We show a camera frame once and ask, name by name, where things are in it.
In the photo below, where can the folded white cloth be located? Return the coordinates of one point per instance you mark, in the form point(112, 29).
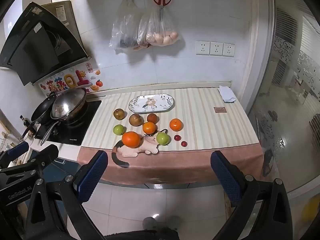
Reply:
point(226, 93)

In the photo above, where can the dark sauce bottle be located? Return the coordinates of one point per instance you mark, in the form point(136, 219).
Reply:
point(24, 122)

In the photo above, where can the reddish brown apple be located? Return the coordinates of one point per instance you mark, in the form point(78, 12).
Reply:
point(135, 120)

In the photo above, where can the small red fruit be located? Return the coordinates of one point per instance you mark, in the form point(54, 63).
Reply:
point(184, 143)
point(177, 137)

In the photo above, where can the small orange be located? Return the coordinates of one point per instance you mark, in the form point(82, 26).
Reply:
point(149, 128)
point(176, 125)

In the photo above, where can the brown rectangular patch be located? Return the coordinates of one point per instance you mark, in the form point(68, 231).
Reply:
point(220, 110)

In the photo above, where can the olive brown apple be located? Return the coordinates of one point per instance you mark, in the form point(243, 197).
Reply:
point(119, 114)

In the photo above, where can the plastic bag of eggs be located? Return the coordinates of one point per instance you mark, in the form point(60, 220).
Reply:
point(162, 36)

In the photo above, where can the person's dark clothing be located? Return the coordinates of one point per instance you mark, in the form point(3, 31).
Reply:
point(142, 235)

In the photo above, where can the steel wok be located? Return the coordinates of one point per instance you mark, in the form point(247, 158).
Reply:
point(77, 112)

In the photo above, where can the person's grey slipper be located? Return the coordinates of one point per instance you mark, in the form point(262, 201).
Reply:
point(149, 223)

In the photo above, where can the steel wok lid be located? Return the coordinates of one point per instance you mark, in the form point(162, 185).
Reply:
point(68, 102)

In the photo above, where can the white wall outlet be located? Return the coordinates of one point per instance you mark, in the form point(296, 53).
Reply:
point(228, 49)
point(216, 48)
point(202, 47)

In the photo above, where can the colourful wall stickers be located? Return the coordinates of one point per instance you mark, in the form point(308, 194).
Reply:
point(67, 80)

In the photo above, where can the floral oval ceramic plate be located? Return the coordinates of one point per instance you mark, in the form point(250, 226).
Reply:
point(152, 103)

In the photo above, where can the black frying pan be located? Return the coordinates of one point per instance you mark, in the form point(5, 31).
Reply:
point(42, 110)

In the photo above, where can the large orange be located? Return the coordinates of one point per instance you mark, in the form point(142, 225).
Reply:
point(131, 139)

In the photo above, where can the black induction cooktop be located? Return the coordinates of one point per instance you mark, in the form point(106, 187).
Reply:
point(82, 130)

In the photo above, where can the small clear plastic bag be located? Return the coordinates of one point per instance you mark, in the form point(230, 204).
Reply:
point(142, 35)

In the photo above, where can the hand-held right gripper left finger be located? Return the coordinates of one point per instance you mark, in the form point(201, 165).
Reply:
point(91, 175)

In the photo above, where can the black range hood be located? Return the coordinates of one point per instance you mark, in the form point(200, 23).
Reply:
point(37, 42)

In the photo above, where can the striped pink tablecloth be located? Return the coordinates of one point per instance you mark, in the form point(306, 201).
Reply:
point(205, 125)

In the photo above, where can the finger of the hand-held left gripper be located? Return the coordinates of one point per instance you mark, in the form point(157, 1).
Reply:
point(47, 153)
point(16, 150)

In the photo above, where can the frosted glass sliding door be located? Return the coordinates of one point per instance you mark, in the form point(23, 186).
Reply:
point(287, 105)

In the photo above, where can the green apple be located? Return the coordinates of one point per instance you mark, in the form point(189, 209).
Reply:
point(118, 130)
point(163, 138)

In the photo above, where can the dark red apple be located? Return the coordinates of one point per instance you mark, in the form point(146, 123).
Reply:
point(152, 118)

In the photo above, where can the red scissors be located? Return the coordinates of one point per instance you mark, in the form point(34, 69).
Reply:
point(162, 4)

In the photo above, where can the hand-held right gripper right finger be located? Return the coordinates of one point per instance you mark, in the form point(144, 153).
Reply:
point(225, 177)

